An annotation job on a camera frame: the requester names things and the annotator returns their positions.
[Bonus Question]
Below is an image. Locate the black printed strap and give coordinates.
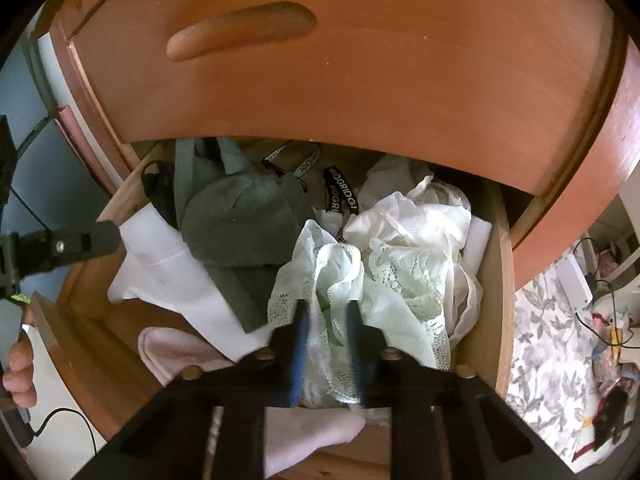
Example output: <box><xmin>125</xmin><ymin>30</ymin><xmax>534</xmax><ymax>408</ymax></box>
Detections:
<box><xmin>322</xmin><ymin>166</ymin><xmax>357</xmax><ymax>221</ymax></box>

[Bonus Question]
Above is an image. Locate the pink sock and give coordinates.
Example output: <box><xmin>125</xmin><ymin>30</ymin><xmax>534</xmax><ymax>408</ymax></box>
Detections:
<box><xmin>210</xmin><ymin>405</ymin><xmax>367</xmax><ymax>479</ymax></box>
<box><xmin>137</xmin><ymin>327</ymin><xmax>236</xmax><ymax>386</ymax></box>

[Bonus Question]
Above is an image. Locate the dark teal cabinet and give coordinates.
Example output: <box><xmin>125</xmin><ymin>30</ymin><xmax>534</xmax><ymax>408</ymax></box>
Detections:
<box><xmin>0</xmin><ymin>45</ymin><xmax>126</xmax><ymax>241</ymax></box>

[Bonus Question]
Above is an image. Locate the wooden drawer with slim handle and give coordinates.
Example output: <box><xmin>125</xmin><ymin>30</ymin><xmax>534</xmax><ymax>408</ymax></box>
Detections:
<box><xmin>65</xmin><ymin>0</ymin><xmax>616</xmax><ymax>196</ymax></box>

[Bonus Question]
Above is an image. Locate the white cloth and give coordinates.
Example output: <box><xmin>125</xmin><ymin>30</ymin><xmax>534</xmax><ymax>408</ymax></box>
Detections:
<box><xmin>107</xmin><ymin>205</ymin><xmax>266</xmax><ymax>361</ymax></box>

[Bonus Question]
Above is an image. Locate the grey bra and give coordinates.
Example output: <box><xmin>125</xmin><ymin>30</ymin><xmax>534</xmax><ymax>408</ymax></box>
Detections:
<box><xmin>172</xmin><ymin>137</ymin><xmax>318</xmax><ymax>333</ymax></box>

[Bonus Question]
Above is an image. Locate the white power strip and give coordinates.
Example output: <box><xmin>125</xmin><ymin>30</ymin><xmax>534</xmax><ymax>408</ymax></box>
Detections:
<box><xmin>555</xmin><ymin>255</ymin><xmax>596</xmax><ymax>311</ymax></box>

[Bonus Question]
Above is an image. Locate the white flat pad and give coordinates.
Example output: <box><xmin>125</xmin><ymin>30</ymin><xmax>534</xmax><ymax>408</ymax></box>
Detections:
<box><xmin>462</xmin><ymin>217</ymin><xmax>494</xmax><ymax>272</ymax></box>

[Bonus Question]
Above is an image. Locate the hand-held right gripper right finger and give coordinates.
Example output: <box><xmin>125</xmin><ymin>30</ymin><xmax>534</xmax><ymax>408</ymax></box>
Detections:
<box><xmin>346</xmin><ymin>300</ymin><xmax>568</xmax><ymax>480</ymax></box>

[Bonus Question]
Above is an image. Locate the dark cloth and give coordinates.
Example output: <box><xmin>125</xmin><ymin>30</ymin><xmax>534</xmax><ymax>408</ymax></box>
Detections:
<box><xmin>592</xmin><ymin>387</ymin><xmax>631</xmax><ymax>448</ymax></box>

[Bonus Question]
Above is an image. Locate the black lace underwear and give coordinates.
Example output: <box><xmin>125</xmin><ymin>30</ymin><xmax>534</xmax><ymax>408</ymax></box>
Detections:
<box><xmin>141</xmin><ymin>160</ymin><xmax>179</xmax><ymax>228</ymax></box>

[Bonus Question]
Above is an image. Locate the white lace garment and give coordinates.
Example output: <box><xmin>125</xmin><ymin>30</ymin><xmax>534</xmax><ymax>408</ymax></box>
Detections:
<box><xmin>267</xmin><ymin>220</ymin><xmax>453</xmax><ymax>411</ymax></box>

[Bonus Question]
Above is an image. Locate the wooden nightstand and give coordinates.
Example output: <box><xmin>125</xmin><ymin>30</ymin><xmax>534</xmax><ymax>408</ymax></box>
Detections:
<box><xmin>30</xmin><ymin>0</ymin><xmax>640</xmax><ymax>291</ymax></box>

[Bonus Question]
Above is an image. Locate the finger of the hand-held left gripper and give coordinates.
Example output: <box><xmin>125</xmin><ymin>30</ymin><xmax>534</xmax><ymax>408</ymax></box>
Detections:
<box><xmin>11</xmin><ymin>222</ymin><xmax>124</xmax><ymax>281</ymax></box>

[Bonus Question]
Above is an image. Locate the white crinkled mesh garment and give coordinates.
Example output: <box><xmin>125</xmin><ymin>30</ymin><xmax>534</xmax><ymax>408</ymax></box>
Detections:
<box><xmin>342</xmin><ymin>155</ymin><xmax>483</xmax><ymax>351</ymax></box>

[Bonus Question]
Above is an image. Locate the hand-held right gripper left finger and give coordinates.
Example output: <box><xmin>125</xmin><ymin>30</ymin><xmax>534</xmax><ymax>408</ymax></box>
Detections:
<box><xmin>92</xmin><ymin>300</ymin><xmax>309</xmax><ymax>480</ymax></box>

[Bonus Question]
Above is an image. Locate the wooden drawer with wide handle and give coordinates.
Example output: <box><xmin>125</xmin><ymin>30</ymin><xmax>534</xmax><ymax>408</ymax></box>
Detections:
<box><xmin>30</xmin><ymin>137</ymin><xmax>516</xmax><ymax>480</ymax></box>

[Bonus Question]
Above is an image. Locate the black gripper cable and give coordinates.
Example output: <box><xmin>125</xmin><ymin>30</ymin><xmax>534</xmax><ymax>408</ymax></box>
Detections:
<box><xmin>30</xmin><ymin>407</ymin><xmax>97</xmax><ymax>461</ymax></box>

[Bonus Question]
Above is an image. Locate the person's left hand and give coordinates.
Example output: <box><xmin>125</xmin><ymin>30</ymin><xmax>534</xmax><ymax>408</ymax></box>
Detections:
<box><xmin>2</xmin><ymin>307</ymin><xmax>39</xmax><ymax>409</ymax></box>

